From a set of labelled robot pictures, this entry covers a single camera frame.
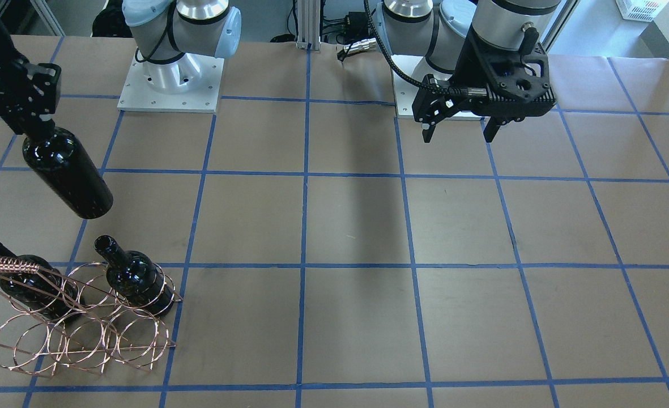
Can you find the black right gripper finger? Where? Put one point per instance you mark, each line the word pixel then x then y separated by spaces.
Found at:
pixel 39 126

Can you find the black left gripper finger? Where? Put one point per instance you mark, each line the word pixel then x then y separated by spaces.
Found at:
pixel 493 126
pixel 428 129

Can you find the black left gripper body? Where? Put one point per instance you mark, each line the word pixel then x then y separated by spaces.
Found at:
pixel 463 72

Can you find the dark glass wine bottle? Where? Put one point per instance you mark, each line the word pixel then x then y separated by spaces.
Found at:
pixel 60 160

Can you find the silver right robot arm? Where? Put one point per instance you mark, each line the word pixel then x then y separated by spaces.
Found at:
pixel 181 46

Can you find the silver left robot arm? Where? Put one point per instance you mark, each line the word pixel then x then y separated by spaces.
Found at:
pixel 422 40

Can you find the dark wine bottle in basket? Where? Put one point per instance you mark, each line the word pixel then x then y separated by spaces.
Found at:
pixel 135 277

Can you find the aluminium frame post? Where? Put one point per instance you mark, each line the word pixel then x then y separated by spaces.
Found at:
pixel 308 25

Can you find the copper wire wine basket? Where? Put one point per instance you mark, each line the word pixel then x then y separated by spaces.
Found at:
pixel 100 329

